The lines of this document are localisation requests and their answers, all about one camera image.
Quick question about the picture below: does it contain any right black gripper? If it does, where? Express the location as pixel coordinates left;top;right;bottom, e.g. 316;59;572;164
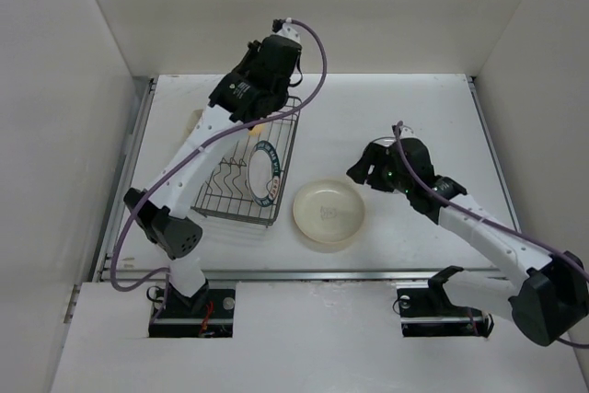
346;141;412;194

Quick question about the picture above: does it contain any cream white plate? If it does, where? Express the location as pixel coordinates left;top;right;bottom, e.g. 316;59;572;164
293;179;366;246

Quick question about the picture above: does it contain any plate with teal lettered band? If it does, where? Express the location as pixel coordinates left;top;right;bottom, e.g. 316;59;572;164
247;141;282;208

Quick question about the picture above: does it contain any white plate green rim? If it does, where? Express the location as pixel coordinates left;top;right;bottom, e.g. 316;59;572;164
374;136;397;145

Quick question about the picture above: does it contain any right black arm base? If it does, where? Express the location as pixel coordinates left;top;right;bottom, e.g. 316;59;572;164
392;266;494;339

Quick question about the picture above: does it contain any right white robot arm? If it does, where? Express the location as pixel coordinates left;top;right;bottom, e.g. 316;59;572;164
346;137;588;346

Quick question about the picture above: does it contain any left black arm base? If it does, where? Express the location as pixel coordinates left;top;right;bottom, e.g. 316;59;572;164
146;282;237;339

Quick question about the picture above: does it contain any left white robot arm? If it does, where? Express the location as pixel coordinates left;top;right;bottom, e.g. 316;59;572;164
124;27;302;317

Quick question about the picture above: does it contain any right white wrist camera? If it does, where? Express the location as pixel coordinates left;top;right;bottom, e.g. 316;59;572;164
392;121;416;140

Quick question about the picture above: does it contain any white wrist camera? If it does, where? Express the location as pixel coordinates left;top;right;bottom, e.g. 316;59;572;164
271;17;301;44
392;121;416;140

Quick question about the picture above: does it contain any grey wire dish rack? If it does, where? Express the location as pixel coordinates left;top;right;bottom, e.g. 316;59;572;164
192;112;300;226

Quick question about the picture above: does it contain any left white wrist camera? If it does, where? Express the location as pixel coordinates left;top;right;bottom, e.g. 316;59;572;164
271;17;301;44

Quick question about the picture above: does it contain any aluminium table rail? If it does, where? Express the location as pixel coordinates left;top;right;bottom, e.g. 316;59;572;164
88;74;517;283

